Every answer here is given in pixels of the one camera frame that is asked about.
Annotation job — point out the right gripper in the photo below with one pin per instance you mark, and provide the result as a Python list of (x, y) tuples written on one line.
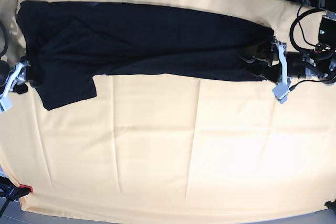
[(17, 80)]

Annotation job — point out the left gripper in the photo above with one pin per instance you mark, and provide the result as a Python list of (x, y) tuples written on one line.
[(285, 65)]

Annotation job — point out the dark navy T-shirt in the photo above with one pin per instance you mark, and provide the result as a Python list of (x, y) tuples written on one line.
[(68, 43)]

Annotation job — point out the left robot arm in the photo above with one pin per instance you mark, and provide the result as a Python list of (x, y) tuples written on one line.
[(322, 52)]

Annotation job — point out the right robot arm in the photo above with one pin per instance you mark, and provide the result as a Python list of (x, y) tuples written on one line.
[(13, 45)]

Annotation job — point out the red black table clamp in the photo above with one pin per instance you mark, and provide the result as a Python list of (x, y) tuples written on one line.
[(12, 192)]

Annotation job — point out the cream yellow table cloth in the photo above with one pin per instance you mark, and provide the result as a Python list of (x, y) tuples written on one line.
[(169, 149)]

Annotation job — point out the black corner clamp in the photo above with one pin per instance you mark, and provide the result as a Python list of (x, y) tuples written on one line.
[(331, 205)]

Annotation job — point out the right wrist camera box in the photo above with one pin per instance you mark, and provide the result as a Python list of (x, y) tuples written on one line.
[(5, 104)]

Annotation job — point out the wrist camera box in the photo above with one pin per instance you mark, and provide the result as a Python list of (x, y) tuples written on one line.
[(281, 92), (5, 104)]

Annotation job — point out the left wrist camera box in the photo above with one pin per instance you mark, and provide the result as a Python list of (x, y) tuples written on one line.
[(281, 92)]

